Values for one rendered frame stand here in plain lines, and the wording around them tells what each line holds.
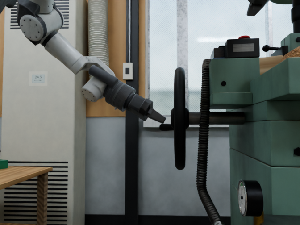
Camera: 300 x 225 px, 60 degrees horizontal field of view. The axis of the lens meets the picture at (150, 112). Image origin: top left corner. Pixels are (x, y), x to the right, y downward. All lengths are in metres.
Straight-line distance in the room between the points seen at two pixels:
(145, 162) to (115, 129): 0.36
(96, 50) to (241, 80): 1.46
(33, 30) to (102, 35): 1.21
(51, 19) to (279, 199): 0.78
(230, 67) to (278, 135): 0.22
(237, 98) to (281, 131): 0.15
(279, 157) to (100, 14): 1.77
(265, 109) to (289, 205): 0.19
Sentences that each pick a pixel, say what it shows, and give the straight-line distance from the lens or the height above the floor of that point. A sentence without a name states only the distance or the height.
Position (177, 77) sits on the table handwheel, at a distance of 0.66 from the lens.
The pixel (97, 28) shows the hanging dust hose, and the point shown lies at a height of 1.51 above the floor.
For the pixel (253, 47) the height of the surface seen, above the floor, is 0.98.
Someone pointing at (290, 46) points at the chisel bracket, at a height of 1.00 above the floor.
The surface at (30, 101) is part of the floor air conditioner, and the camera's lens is 1.99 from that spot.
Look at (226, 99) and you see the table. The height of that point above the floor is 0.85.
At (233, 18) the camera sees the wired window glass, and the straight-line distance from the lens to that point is 2.39.
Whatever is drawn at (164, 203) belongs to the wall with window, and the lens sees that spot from 2.15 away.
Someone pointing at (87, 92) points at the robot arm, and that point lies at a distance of 0.88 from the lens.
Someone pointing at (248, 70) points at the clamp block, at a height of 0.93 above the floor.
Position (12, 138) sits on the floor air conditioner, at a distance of 2.05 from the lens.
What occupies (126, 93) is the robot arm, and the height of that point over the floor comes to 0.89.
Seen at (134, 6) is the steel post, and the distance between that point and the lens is 2.20.
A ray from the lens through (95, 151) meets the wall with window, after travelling 2.14.
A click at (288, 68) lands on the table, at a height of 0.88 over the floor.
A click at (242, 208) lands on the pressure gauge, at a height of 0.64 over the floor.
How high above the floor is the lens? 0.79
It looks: 3 degrees up
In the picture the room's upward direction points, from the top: straight up
